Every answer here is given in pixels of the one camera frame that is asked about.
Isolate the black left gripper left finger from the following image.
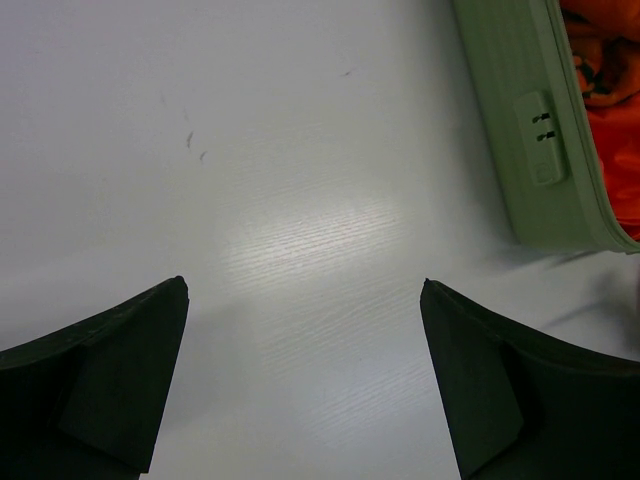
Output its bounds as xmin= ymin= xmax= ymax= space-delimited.
xmin=1 ymin=276 xmax=189 ymax=479

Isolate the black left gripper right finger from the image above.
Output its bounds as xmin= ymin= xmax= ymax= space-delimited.
xmin=420 ymin=280 xmax=639 ymax=479

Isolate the green suitcase blue lining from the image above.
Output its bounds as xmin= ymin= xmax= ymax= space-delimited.
xmin=453 ymin=1 xmax=639 ymax=254

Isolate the plain orange cloth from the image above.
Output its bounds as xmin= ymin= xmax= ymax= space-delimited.
xmin=587 ymin=105 xmax=639 ymax=241

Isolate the orange black patterned cloth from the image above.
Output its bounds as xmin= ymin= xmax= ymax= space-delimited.
xmin=560 ymin=0 xmax=639 ymax=108

